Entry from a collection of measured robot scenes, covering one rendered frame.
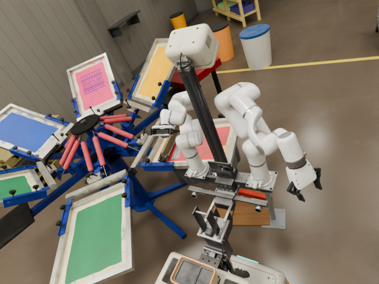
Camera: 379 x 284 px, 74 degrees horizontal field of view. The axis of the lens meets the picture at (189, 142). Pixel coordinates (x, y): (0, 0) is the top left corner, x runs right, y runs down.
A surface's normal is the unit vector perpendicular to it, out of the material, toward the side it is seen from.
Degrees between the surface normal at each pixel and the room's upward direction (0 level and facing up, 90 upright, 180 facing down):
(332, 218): 0
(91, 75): 32
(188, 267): 0
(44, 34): 90
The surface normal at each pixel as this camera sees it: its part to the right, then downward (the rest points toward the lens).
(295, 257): -0.33, -0.73
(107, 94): -0.17, -0.32
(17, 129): 0.19, -0.65
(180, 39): -0.50, -0.35
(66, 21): 0.84, 0.07
